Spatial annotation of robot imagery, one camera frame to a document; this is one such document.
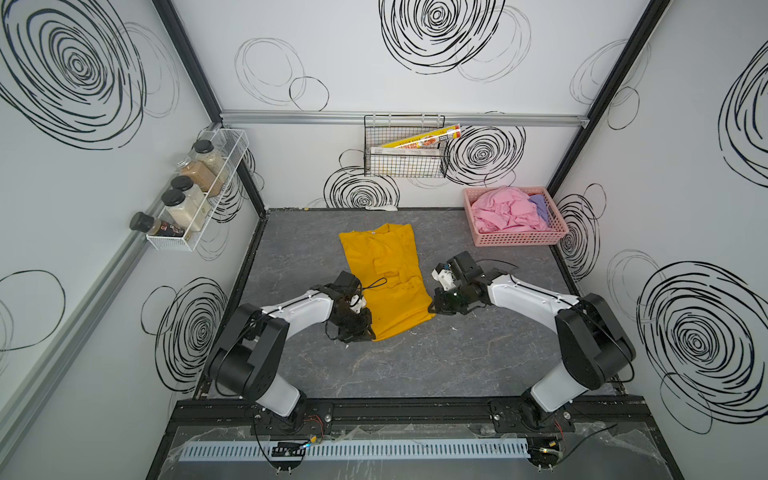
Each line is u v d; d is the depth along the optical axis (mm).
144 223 592
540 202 1144
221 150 914
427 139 889
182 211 648
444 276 843
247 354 445
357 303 784
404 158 867
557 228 1084
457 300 762
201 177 725
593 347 450
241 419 752
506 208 1084
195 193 685
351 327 757
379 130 939
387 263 1028
